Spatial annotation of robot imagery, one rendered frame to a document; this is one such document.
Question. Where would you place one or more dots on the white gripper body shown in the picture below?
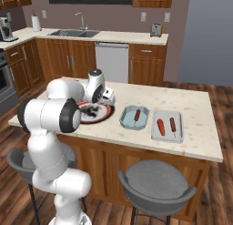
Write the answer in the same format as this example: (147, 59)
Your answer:
(110, 99)

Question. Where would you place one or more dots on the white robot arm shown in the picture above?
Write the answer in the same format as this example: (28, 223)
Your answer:
(48, 161)

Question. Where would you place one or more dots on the large red-rimmed patterned plate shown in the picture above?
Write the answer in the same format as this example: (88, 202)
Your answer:
(101, 113)

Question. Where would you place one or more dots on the teal tupperware container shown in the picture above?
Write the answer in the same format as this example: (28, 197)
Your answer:
(127, 119)

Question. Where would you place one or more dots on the grey flat tupperware container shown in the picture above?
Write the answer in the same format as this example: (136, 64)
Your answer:
(180, 125)

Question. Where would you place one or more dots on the corn dog on stick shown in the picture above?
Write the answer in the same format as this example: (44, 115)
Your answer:
(137, 115)
(172, 124)

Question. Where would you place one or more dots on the white dishwasher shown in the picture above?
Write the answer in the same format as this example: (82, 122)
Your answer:
(111, 62)

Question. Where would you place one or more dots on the wooden base cupboard with drawer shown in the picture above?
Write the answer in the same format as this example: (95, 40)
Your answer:
(147, 64)

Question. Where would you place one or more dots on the wooden kitchen island cabinet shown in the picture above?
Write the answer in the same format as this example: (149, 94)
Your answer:
(121, 155)

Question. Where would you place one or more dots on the orange carrot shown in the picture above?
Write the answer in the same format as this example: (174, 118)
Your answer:
(161, 127)

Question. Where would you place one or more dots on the wooden base cupboard run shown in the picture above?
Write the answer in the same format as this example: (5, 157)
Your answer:
(57, 58)

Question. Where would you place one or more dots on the steel sink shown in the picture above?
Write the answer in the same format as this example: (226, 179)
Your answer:
(72, 33)

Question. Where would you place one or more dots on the silver tap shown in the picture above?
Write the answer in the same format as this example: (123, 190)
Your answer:
(82, 22)

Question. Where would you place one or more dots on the silver toaster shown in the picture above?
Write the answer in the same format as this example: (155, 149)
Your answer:
(156, 29)

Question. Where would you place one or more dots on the grey bar stool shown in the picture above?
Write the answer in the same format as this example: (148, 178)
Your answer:
(156, 180)
(18, 161)

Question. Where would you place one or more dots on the white paper towel roll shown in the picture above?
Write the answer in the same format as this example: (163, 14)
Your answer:
(36, 23)

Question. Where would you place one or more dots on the steel oven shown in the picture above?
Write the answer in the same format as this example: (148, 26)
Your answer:
(4, 83)

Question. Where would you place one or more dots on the silver coffee machine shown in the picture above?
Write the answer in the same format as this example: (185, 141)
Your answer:
(5, 29)

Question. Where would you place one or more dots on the white wall socket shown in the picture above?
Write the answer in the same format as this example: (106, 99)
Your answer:
(167, 17)
(143, 16)
(8, 16)
(44, 14)

